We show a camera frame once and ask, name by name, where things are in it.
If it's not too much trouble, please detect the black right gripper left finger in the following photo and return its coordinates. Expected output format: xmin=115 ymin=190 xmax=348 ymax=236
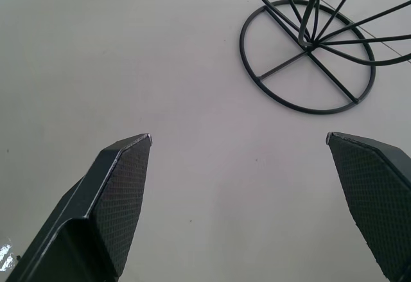
xmin=3 ymin=132 xmax=153 ymax=282

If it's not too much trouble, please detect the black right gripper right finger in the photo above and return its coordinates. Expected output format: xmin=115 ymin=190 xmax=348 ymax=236
xmin=325 ymin=131 xmax=411 ymax=282

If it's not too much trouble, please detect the black wire basket stand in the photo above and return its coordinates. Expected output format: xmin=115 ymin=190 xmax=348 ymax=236
xmin=239 ymin=0 xmax=411 ymax=115

